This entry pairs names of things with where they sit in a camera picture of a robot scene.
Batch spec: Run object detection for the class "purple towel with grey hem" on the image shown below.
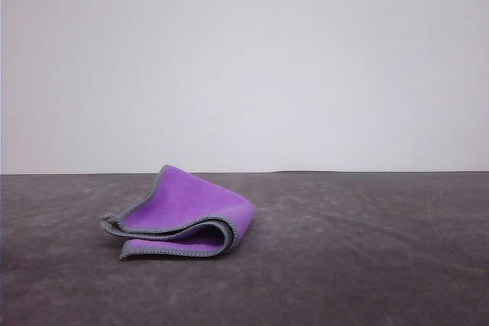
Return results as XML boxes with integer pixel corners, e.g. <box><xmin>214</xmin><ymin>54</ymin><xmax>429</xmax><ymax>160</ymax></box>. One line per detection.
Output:
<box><xmin>99</xmin><ymin>164</ymin><xmax>256</xmax><ymax>262</ymax></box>

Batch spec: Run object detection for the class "grey table cloth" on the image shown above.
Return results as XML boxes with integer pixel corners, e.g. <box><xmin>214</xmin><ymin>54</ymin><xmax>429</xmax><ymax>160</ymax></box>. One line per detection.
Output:
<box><xmin>0</xmin><ymin>169</ymin><xmax>489</xmax><ymax>326</ymax></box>

